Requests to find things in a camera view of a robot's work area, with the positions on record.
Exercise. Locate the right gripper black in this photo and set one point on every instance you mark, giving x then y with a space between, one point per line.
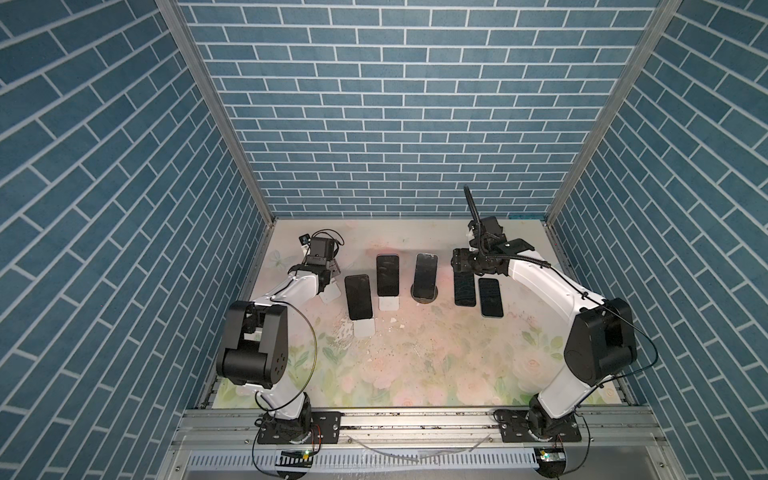
458 256

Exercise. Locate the aluminium corner post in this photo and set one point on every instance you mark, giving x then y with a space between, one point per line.
657 25
173 17

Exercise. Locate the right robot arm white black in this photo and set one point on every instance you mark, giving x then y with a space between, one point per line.
601 338

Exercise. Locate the black phone pink edge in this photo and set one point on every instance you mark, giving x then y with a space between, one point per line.
387 275

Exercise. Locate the black phone cracked screen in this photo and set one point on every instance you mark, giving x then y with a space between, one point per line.
464 289

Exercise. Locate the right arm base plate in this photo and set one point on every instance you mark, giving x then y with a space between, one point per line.
513 425

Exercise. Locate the white vented cable duct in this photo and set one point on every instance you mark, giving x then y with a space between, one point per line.
360 460

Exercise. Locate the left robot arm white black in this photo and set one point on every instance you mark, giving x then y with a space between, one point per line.
254 350

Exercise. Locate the controller board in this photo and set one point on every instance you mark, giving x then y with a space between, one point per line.
551 462
293 465

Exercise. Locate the right controller board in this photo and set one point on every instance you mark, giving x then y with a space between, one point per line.
551 462

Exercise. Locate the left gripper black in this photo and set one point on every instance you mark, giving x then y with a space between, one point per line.
331 256

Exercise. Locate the dark round phone stand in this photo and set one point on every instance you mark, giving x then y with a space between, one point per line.
424 294

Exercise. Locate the black phone teal edge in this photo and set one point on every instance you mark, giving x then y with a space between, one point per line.
491 303

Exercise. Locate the right aluminium corner post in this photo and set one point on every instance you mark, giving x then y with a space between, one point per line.
657 25

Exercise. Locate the left controller board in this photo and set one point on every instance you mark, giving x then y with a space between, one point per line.
293 465

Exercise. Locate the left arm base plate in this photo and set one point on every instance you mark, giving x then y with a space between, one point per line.
315 427

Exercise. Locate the left aluminium corner post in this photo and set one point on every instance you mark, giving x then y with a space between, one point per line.
173 17

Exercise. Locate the white stand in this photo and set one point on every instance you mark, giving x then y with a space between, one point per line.
364 328
330 293
389 303

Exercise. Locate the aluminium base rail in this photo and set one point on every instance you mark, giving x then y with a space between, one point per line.
618 442

